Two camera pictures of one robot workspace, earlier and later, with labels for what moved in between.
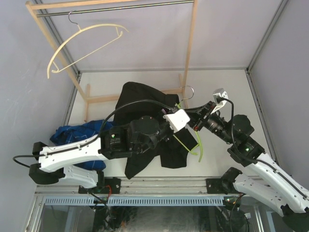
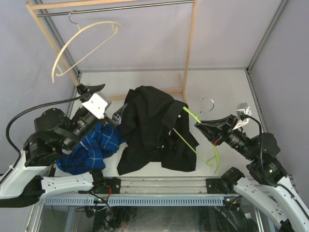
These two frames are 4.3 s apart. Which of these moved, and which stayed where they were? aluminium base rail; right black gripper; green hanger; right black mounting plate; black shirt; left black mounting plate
Moved: green hanger; black shirt; right black gripper
Stayed: right black mounting plate; aluminium base rail; left black mounting plate
